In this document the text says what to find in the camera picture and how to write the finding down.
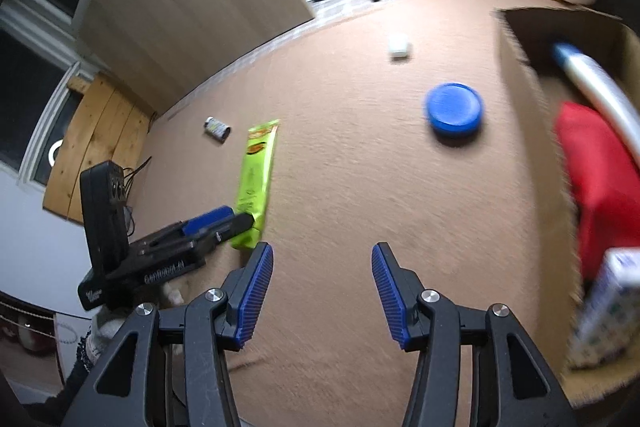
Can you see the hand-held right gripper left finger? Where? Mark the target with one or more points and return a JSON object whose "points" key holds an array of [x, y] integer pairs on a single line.
{"points": [[255, 297]]}

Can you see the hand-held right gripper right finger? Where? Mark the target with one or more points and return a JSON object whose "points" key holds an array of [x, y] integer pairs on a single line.
{"points": [[390, 297]]}

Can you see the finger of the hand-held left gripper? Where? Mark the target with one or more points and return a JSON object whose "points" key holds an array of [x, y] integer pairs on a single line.
{"points": [[235, 224], [210, 219]]}

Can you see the green tube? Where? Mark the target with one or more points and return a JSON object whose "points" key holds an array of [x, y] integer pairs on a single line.
{"points": [[257, 167]]}

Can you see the cardboard box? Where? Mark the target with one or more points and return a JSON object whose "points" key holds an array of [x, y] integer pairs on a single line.
{"points": [[545, 187]]}

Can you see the dotted tissue pack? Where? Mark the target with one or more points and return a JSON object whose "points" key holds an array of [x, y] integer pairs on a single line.
{"points": [[607, 307]]}

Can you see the white and blue lotion tube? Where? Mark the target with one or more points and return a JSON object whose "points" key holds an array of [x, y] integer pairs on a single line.
{"points": [[595, 79]]}

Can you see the wooden plank table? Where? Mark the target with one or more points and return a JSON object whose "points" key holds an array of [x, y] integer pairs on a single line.
{"points": [[95, 132]]}

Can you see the small silver can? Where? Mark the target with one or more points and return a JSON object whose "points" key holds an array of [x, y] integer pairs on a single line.
{"points": [[216, 128]]}

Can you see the blue round tin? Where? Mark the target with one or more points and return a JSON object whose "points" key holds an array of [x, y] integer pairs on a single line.
{"points": [[454, 107]]}

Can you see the wooden board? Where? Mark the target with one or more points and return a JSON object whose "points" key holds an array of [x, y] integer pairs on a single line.
{"points": [[190, 7]]}

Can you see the red pouch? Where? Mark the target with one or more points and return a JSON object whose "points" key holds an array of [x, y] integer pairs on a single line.
{"points": [[600, 187]]}

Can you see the small white case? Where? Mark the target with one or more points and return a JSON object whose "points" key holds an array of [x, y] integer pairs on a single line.
{"points": [[400, 47]]}

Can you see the white window frame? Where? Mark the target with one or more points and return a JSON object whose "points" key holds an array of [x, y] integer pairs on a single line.
{"points": [[45, 12]]}

